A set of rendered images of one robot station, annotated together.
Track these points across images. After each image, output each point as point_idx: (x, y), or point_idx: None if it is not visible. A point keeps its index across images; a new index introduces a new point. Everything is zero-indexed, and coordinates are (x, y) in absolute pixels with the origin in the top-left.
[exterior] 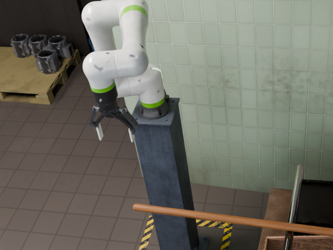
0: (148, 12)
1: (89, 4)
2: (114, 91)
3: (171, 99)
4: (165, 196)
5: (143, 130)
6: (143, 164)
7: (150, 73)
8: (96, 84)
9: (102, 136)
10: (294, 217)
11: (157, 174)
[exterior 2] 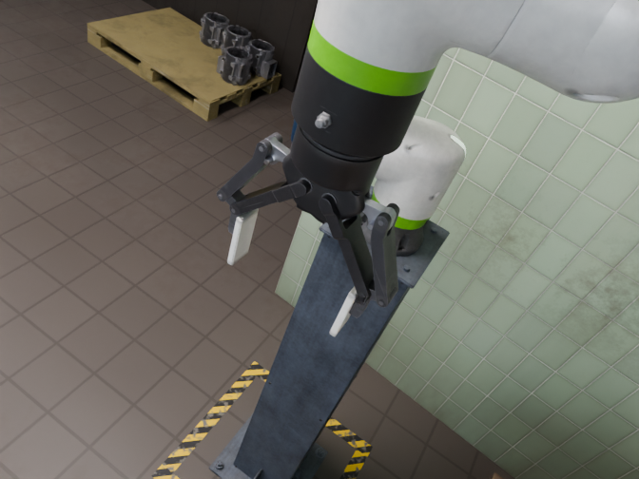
0: None
1: None
2: (406, 115)
3: (430, 226)
4: (303, 390)
5: (343, 260)
6: (298, 318)
7: (443, 145)
8: (358, 20)
9: (242, 252)
10: None
11: (313, 350)
